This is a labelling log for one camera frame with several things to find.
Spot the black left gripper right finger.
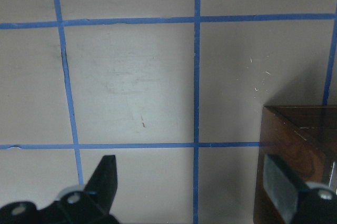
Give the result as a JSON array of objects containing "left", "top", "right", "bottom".
[{"left": 263, "top": 154, "right": 336, "bottom": 223}]

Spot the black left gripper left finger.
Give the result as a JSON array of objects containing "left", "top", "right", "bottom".
[{"left": 1, "top": 155, "right": 116, "bottom": 223}]

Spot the dark wooden drawer cabinet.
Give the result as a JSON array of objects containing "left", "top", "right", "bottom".
[{"left": 253, "top": 106, "right": 336, "bottom": 223}]

